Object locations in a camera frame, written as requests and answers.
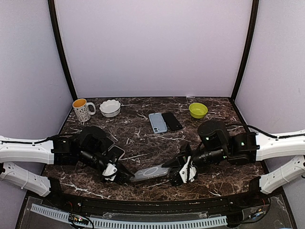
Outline light blue phone case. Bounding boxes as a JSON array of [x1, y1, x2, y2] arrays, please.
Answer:
[[149, 113, 168, 134]]

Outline black phone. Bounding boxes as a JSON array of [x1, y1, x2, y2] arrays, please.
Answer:
[[162, 112, 183, 131]]

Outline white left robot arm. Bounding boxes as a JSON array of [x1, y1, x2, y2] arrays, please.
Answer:
[[0, 126, 134, 208]]

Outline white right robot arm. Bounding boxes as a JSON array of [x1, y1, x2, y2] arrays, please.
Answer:
[[162, 120, 305, 207]]

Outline phone in grey case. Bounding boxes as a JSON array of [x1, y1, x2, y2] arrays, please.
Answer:
[[102, 137, 114, 150]]

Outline green bowl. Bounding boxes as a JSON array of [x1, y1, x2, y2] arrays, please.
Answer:
[[189, 103, 208, 119]]

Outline left green circuit board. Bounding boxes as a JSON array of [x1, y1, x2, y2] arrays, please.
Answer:
[[68, 214, 89, 226]]

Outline green circuit board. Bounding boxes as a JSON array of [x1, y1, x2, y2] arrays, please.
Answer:
[[68, 214, 89, 226], [248, 208, 265, 219]]

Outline white scalloped bowl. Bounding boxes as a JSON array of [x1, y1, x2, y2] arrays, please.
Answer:
[[99, 99, 122, 118]]

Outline white patterned mug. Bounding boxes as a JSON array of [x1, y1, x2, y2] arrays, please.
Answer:
[[72, 98, 96, 123]]

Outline right green circuit board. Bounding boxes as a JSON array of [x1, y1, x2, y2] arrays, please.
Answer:
[[248, 208, 265, 219]]

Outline white slotted cable duct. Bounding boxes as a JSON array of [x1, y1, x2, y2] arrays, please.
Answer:
[[31, 204, 228, 229]]

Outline black front rail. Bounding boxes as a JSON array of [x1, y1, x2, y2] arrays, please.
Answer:
[[44, 193, 271, 215]]

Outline black left frame post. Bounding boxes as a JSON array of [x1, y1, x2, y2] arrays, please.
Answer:
[[48, 0, 78, 100]]

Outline black frame post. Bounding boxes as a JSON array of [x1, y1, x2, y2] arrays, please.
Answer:
[[48, 0, 78, 100], [230, 0, 259, 104]]

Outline black right frame post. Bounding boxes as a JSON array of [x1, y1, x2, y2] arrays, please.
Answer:
[[230, 0, 259, 104]]

